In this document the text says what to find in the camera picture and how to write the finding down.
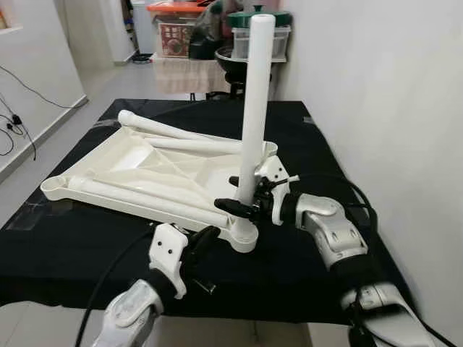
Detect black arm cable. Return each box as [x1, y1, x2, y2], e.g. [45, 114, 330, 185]
[75, 228, 156, 347]
[286, 172, 456, 347]

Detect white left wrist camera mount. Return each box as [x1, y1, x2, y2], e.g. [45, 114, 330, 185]
[148, 223, 190, 299]

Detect black plastic bag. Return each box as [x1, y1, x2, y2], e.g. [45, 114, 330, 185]
[190, 0, 236, 60]

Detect green pot lid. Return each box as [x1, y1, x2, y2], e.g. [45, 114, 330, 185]
[226, 6, 292, 28]

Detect black wall cable with plug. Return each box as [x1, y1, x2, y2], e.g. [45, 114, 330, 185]
[0, 94, 37, 160]

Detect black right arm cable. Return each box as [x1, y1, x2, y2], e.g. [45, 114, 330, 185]
[286, 172, 456, 347]

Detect clear plastic container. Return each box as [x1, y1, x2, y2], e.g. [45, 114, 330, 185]
[231, 27, 292, 60]

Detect white appliance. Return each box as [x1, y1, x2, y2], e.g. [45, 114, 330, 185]
[132, 0, 156, 53]

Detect black wok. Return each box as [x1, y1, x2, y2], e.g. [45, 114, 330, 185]
[216, 47, 272, 77]

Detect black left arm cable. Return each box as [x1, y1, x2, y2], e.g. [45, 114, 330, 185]
[75, 228, 156, 347]

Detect orange lid storage box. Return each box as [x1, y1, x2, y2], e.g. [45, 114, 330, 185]
[147, 1, 211, 57]

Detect white plastic table top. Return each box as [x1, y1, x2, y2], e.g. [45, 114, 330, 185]
[41, 119, 279, 254]

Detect black tablecloth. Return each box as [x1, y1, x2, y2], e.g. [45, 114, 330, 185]
[0, 99, 417, 326]

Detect beige cloth covered table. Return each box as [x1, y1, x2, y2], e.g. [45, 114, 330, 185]
[150, 54, 231, 95]

